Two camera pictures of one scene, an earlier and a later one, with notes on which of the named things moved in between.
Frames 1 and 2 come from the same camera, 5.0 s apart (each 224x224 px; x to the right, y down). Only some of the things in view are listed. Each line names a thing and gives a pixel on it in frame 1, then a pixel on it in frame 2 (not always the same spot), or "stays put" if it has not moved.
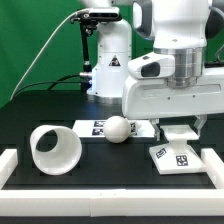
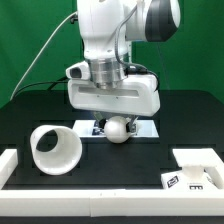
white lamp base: [177, 157] → [192, 176]
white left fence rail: [8, 163] stays put
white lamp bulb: [117, 129] stays put
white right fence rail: [215, 167] stays put
